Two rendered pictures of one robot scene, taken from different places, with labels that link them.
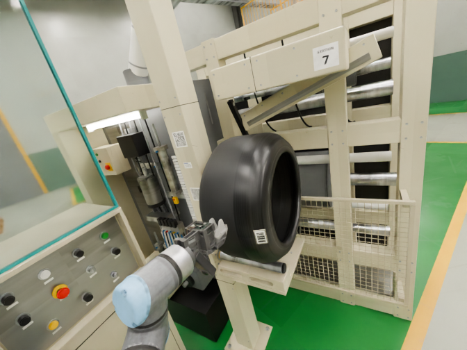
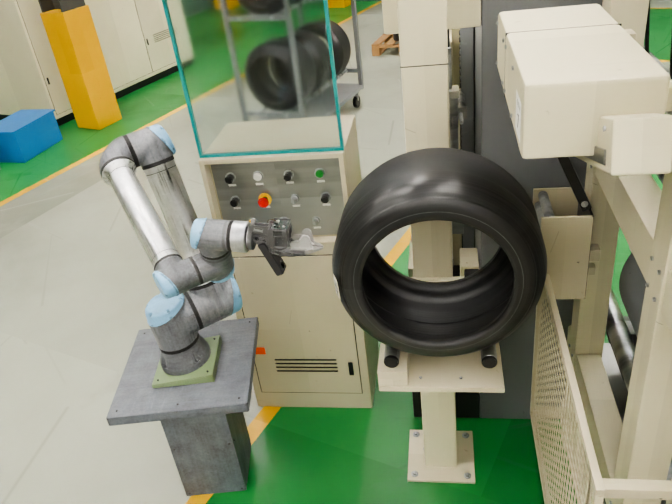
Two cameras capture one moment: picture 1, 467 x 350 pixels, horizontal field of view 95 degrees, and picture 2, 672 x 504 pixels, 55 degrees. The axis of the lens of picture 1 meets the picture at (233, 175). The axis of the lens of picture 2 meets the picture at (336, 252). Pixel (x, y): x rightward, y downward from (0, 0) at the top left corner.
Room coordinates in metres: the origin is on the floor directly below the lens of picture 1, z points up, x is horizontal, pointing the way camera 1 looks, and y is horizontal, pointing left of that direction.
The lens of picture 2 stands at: (0.07, -1.40, 2.17)
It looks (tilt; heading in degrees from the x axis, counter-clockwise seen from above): 31 degrees down; 67
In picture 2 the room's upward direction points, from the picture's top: 8 degrees counter-clockwise
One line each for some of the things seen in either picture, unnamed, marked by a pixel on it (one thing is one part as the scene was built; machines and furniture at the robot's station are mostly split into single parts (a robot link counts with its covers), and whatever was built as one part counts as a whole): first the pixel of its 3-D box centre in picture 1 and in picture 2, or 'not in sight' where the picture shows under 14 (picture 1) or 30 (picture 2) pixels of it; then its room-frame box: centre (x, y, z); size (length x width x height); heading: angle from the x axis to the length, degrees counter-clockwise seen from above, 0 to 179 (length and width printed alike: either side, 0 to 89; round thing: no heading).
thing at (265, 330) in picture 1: (249, 337); (440, 454); (1.07, 0.17, 0.01); 0.27 x 0.27 x 0.02; 56
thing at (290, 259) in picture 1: (263, 256); (440, 349); (0.95, -0.05, 0.80); 0.37 x 0.36 x 0.02; 146
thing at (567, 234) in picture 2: not in sight; (559, 243); (1.39, -0.08, 1.05); 0.20 x 0.15 x 0.30; 56
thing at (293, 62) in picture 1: (276, 69); (564, 70); (1.12, -0.32, 1.71); 0.61 x 0.25 x 0.15; 56
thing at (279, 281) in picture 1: (251, 270); (396, 340); (0.83, 0.03, 0.84); 0.36 x 0.09 x 0.06; 56
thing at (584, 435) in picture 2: (320, 245); (556, 439); (1.09, -0.43, 0.65); 0.90 x 0.02 x 0.70; 56
